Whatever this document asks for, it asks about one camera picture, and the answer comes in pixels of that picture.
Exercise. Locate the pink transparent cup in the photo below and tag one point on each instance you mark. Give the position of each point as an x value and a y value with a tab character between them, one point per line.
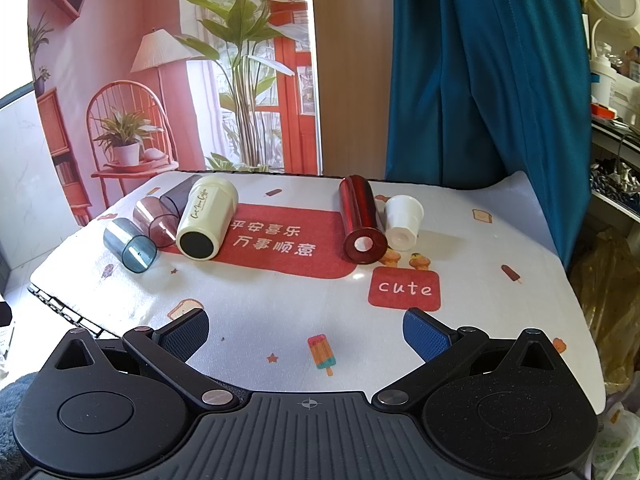
147	217

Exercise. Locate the cream cup with black base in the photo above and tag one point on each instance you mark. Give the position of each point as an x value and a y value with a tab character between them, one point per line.
205	215

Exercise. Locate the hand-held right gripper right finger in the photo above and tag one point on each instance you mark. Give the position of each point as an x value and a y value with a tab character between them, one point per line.
427	336

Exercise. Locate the white plastic bag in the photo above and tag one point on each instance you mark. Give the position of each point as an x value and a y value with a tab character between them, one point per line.
617	440

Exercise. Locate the blue curtain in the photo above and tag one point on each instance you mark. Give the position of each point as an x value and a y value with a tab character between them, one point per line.
475	85

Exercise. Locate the dark purple transparent cup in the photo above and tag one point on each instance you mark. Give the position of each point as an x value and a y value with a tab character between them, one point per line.
177	195

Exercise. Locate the wooden panel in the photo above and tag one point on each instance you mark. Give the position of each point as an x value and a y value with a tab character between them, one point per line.
352	60

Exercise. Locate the white pump bottle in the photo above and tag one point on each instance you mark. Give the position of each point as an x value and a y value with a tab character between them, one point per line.
602	82

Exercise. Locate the yellow plastic bag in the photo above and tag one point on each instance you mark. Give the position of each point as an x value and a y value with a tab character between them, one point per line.
607	300

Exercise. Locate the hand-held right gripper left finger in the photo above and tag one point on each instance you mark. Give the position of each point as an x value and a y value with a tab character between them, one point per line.
182	336

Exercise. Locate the red metallic cup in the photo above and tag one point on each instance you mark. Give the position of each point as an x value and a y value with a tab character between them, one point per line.
357	215

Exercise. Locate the wall poster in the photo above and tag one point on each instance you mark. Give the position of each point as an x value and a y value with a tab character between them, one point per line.
150	20

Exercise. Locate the printed white table mat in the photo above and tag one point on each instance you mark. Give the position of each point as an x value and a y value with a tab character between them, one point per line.
300	310

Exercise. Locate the small white cup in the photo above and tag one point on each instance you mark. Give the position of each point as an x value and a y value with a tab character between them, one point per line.
401	220

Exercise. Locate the blue fuzzy cloth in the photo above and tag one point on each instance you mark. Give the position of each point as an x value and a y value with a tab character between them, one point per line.
15	410

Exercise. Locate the blue transparent cup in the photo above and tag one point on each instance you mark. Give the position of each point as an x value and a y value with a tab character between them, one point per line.
125	242

